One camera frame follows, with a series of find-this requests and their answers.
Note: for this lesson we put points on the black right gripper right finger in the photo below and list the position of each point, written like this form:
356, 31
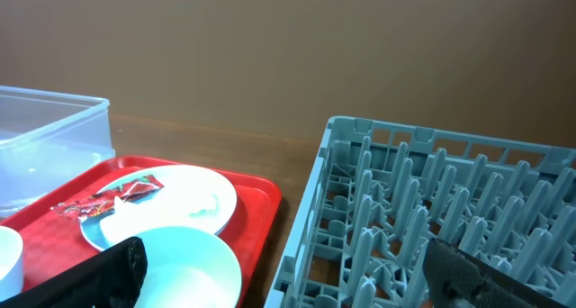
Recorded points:
457, 279

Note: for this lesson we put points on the blue bowl with rice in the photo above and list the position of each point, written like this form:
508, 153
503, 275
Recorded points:
11, 263

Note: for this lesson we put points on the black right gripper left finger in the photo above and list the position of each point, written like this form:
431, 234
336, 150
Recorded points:
111, 279

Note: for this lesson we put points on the mint green bowl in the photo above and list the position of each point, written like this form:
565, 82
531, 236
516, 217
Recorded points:
188, 268

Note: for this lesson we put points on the red snack wrapper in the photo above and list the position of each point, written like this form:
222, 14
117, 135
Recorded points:
103, 202

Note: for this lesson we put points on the red plastic tray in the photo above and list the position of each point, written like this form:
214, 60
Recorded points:
53, 244

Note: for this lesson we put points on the clear plastic bin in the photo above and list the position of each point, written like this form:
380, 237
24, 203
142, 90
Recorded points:
47, 139

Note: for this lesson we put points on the grey dishwasher rack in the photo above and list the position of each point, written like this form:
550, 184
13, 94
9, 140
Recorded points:
378, 192

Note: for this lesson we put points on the light blue plate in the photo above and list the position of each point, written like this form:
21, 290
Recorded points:
191, 196

